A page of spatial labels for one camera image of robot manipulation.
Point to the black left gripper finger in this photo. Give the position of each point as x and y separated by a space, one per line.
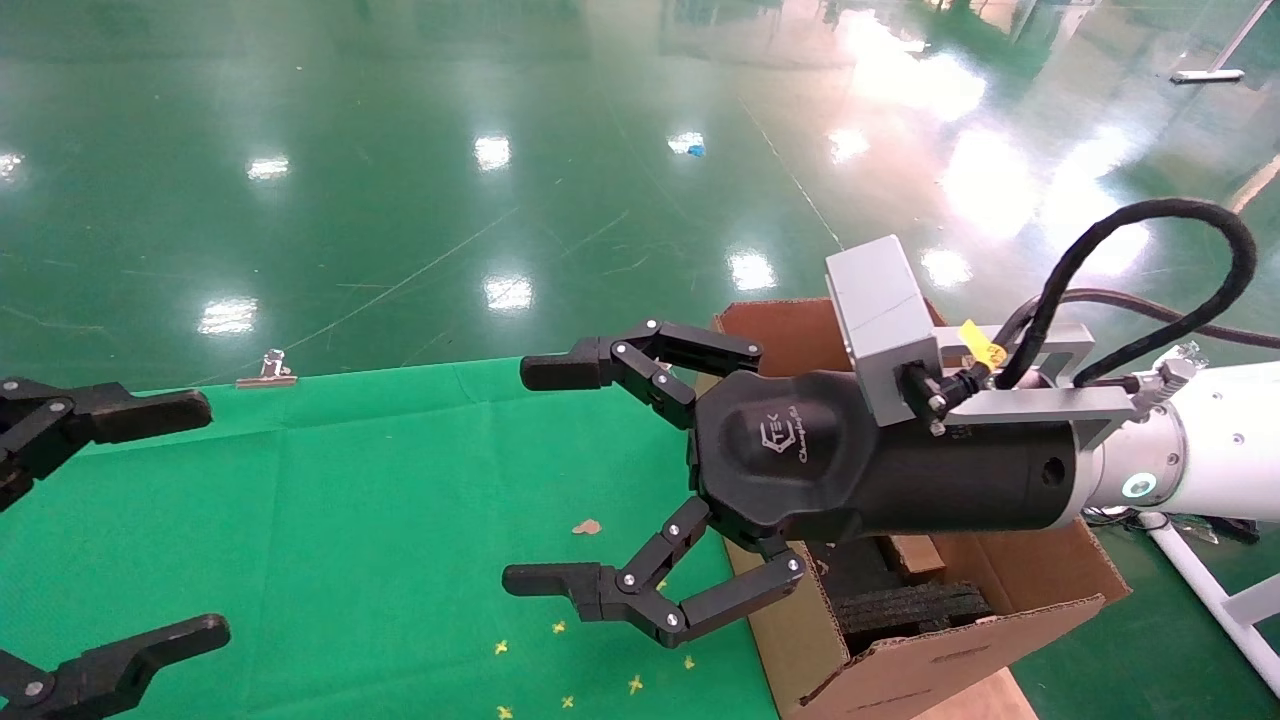
130 660
130 412

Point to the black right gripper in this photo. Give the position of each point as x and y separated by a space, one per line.
800 460

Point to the large open cardboard carton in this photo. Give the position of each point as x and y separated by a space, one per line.
900 680

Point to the brown printed cardboard sheet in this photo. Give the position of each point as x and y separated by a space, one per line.
975 700

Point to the silver binder clip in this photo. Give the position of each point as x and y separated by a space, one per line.
268 372

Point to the green table cloth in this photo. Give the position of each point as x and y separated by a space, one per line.
350 520

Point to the black foam insert block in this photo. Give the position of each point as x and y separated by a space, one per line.
910 610

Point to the black perforated tray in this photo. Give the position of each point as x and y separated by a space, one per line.
1240 532

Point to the grey metal camera bracket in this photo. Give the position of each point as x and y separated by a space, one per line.
1040 402

